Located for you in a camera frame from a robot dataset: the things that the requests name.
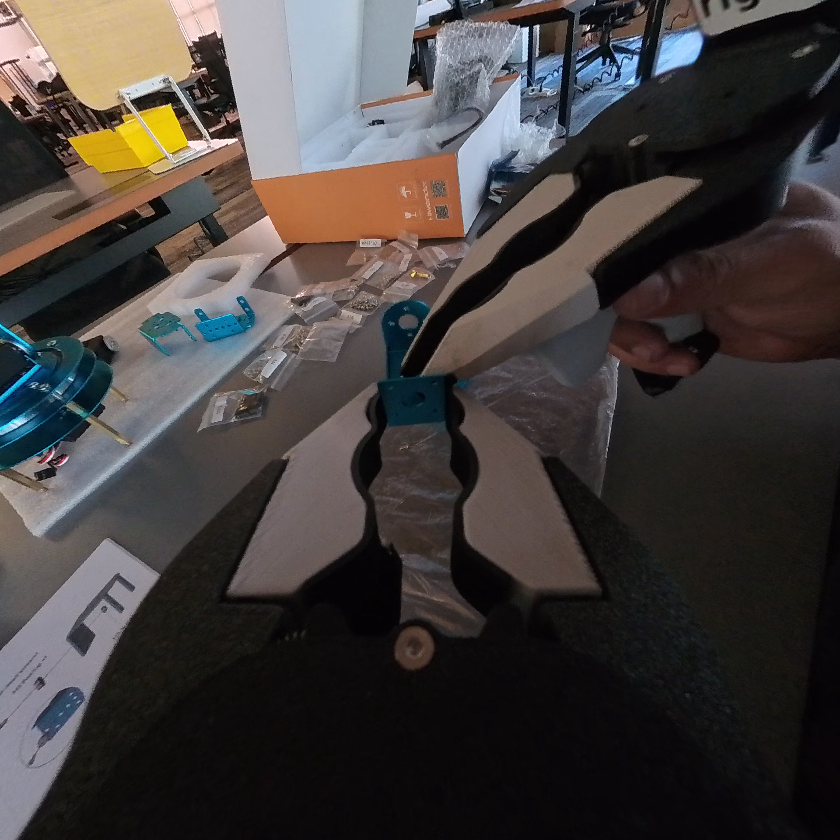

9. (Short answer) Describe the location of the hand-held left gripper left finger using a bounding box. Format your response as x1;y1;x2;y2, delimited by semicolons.
224;386;383;599

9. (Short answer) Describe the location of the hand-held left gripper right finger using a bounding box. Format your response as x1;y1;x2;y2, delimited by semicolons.
451;384;605;598

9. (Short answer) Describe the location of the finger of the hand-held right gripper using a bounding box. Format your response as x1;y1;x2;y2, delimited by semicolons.
400;172;581;378
420;176;703;383

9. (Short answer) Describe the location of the small blue U bracket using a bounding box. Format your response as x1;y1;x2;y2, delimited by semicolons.
379;301;470;429

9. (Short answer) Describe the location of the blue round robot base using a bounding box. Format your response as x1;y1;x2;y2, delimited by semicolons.
0;322;114;470

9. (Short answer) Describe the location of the dark grey desk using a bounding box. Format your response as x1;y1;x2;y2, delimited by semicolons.
0;226;840;840

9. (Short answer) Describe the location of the person's right hand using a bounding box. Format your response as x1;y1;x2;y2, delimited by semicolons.
607;182;840;378

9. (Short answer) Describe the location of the shiny silver foil bag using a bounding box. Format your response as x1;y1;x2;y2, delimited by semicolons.
487;152;534;198

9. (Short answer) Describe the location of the crumpled clear plastic wrap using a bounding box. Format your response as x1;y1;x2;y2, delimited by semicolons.
518;121;565;164

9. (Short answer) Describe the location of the clear plastic bag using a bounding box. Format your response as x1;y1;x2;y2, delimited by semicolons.
377;354;621;631

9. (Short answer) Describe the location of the black office chair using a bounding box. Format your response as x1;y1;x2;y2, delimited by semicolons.
577;0;641;86

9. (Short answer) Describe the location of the orange cardboard box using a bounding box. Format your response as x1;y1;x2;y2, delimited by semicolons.
220;0;522;245

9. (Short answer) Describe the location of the pile of small screw bags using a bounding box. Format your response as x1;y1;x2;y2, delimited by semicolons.
197;233;470;434

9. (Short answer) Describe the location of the bubble wrap bag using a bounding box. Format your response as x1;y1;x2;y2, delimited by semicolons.
433;20;519;112

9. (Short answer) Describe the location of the white foam sheet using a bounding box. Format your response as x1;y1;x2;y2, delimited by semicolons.
0;289;296;536

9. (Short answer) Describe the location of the wooden table with black legs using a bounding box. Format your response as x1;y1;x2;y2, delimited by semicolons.
413;0;657;132

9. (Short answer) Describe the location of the white instruction manual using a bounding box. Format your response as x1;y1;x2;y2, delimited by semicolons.
0;538;161;840

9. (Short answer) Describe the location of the person's black clothing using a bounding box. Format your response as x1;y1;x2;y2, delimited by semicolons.
791;472;840;840

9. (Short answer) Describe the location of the yellow plastic bin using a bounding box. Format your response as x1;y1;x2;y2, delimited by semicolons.
121;105;188;165
69;128;142;175

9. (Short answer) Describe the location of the beige rounded board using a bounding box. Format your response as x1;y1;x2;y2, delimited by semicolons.
13;0;198;112

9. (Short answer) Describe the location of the dark monitor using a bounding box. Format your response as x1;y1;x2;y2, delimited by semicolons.
0;98;73;211

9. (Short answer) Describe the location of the blue perforated bracket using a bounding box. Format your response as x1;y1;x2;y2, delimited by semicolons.
195;297;258;343

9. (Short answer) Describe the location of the blue flat bracket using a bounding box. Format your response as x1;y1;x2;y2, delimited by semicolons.
138;311;198;357

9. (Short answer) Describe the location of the black servo plug with wires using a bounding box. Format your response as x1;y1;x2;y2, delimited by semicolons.
33;446;89;483

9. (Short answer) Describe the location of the white foam ring block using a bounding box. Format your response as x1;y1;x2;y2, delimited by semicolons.
147;252;271;317

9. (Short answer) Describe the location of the white metal frame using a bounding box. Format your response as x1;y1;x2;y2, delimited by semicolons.
118;75;214;165

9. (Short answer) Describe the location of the wooden table with dark frame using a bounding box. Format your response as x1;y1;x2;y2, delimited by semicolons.
0;138;244;329

